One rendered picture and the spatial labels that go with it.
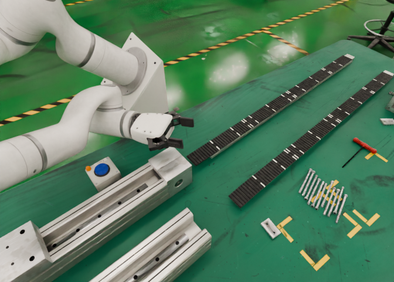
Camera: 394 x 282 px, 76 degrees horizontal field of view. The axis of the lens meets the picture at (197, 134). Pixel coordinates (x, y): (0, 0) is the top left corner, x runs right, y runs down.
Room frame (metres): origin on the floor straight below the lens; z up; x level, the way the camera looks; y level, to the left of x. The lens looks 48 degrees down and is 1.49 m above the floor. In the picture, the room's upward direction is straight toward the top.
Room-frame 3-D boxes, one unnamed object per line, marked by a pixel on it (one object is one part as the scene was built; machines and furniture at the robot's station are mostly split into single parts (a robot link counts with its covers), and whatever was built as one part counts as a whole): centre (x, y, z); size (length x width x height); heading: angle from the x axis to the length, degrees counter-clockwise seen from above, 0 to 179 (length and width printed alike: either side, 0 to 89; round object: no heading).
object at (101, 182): (0.43, 0.29, 0.81); 0.10 x 0.08 x 0.06; 40
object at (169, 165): (0.45, 0.09, 0.83); 0.12 x 0.09 x 0.10; 40
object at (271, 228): (0.28, -0.21, 0.78); 0.05 x 0.03 x 0.01; 32
